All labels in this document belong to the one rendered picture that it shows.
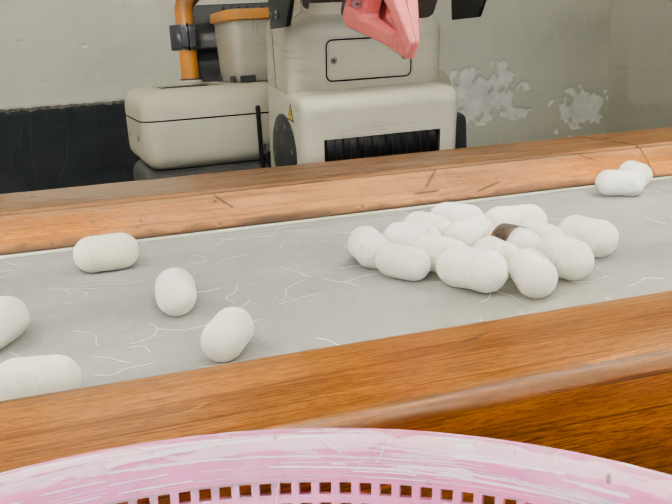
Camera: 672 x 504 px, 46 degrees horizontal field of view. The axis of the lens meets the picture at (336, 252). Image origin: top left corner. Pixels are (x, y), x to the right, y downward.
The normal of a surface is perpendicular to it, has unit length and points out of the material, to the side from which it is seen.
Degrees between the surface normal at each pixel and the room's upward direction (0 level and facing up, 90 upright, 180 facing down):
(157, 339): 0
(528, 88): 90
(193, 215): 45
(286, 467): 75
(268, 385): 0
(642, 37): 90
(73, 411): 0
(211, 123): 90
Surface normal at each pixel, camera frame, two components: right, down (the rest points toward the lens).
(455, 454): -0.34, -0.01
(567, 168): 0.16, -0.53
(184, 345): -0.06, -0.97
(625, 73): -0.94, 0.14
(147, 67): 0.36, 0.22
